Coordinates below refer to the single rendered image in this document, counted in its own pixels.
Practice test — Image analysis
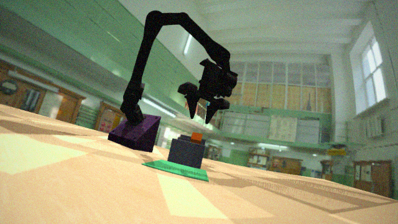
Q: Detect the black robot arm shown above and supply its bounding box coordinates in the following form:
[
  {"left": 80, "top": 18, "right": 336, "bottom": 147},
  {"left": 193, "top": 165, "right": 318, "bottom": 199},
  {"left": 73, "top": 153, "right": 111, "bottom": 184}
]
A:
[{"left": 120, "top": 11, "right": 238, "bottom": 126}]

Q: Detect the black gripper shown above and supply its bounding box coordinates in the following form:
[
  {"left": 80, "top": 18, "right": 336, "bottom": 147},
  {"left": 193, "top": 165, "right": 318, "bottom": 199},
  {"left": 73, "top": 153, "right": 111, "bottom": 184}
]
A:
[{"left": 177, "top": 75, "right": 229, "bottom": 124}]

